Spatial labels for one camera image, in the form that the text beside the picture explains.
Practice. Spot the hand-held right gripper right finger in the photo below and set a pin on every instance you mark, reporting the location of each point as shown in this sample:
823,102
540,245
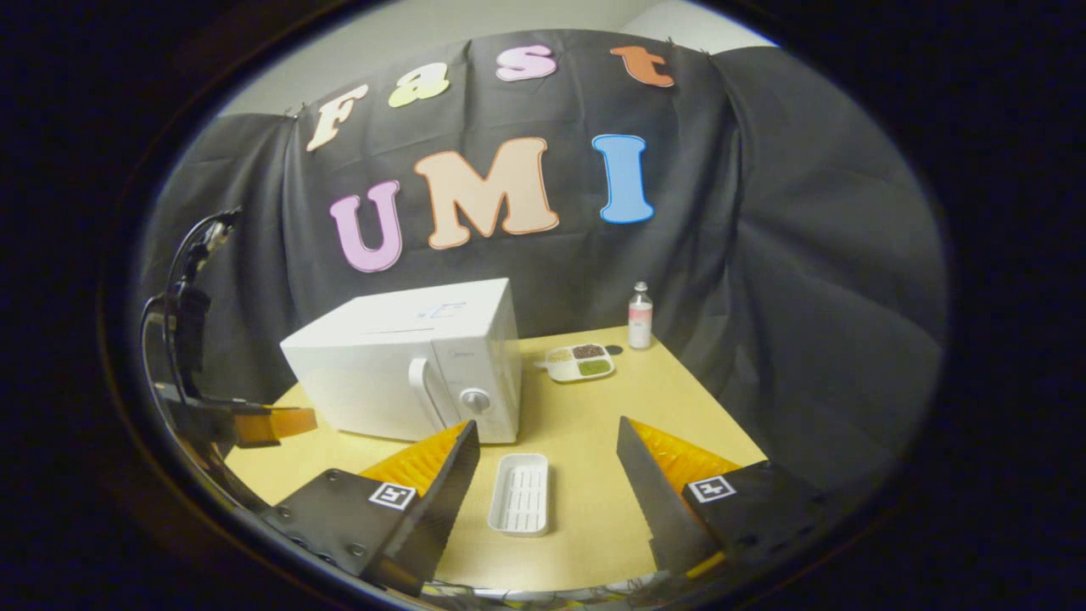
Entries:
657,509

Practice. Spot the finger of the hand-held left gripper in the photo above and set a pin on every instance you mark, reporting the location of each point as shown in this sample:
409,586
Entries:
271,424

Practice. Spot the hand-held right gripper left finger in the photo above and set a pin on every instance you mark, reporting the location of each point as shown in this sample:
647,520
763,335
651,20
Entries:
437,509

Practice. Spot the white microwave oven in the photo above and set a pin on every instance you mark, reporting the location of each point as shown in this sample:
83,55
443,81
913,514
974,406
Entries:
382,365

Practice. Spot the white rectangular tray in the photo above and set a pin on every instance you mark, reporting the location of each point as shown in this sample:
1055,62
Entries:
519,496

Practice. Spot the white divided dish with spices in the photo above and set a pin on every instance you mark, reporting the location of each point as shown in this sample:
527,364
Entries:
581,363

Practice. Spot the clear bottle with pink label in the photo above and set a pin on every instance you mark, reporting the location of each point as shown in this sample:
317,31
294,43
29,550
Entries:
640,321

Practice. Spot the black backdrop cloth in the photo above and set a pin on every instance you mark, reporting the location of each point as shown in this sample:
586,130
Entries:
764,255

